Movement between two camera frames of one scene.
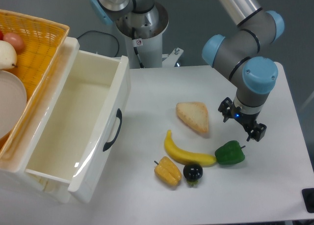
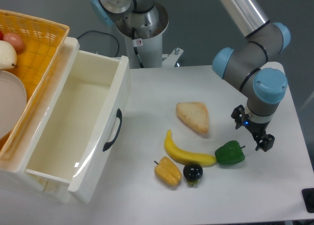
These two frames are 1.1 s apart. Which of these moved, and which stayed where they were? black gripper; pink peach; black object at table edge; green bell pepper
Moved: black gripper
Stayed: green bell pepper; pink peach; black object at table edge
